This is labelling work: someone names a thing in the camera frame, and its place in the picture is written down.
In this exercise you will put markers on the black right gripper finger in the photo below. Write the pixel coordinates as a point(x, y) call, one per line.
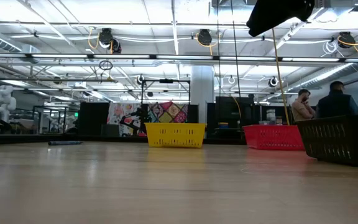
point(275, 14)

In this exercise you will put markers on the yellow plastic basket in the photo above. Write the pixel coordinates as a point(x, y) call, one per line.
point(175, 135)

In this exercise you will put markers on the blue crayon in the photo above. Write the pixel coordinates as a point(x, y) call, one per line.
point(64, 143)

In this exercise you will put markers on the black background robot arm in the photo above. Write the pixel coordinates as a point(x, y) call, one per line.
point(132, 121)

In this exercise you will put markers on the person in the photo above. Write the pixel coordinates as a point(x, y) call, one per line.
point(336, 104)
point(301, 109)

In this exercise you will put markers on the clear container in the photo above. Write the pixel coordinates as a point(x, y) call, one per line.
point(270, 115)

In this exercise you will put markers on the black equipment rack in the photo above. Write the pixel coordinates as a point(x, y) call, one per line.
point(228, 109)

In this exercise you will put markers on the white column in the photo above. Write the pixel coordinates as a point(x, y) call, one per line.
point(202, 93)

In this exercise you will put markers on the blue yellow box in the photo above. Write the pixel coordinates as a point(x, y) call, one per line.
point(223, 125)

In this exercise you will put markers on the red plastic basket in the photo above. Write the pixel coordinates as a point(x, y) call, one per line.
point(272, 137)

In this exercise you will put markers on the black plastic basket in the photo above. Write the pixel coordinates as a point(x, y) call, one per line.
point(340, 140)

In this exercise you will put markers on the colourful patterned panel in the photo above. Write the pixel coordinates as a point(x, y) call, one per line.
point(166, 113)

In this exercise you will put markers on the black cabinet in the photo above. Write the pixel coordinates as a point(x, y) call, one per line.
point(93, 118)

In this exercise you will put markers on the white robot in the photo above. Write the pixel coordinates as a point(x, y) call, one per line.
point(2, 102)

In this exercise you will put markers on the black frame rig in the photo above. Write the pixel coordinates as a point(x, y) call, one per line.
point(166, 81)

